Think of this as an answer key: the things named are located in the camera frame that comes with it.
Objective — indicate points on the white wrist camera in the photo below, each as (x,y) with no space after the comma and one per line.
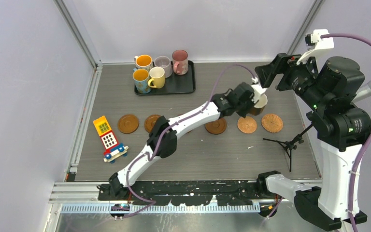
(257,88)
(317,44)

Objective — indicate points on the pink patterned mug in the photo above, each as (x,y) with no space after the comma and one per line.
(180,62)

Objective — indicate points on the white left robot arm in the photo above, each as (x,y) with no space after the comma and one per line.
(166,132)

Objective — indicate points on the woven rattan coaster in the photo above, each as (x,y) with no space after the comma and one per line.
(247,125)
(272,123)

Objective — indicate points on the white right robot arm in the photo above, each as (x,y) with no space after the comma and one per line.
(342,129)

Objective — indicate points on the blue mug orange inside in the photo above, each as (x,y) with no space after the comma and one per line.
(141,78)

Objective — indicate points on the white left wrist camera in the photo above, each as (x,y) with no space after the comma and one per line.
(257,88)

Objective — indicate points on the black microphone tripod stand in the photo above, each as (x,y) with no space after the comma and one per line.
(288,146)

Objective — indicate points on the lilac mug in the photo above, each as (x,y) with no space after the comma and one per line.
(165,63)

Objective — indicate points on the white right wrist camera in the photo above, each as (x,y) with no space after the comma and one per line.
(317,44)

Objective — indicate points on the white mug orange inside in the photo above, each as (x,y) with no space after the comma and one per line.
(143,62)

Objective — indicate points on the toy block house car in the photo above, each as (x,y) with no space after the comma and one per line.
(113,148)

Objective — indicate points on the black serving tray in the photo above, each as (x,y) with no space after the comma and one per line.
(175,84)

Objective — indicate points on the black mug cream inside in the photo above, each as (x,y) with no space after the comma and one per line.
(259,106)

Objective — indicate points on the yellow mug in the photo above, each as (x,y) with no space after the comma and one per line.
(157,77)

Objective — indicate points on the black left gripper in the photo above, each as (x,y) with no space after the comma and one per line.
(244,113)

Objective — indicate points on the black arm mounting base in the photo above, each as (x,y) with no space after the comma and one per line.
(190,193)

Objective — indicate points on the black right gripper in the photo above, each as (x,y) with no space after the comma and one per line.
(286,63)

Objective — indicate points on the brown wooden coaster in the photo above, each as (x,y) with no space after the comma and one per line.
(150,121)
(216,127)
(128,123)

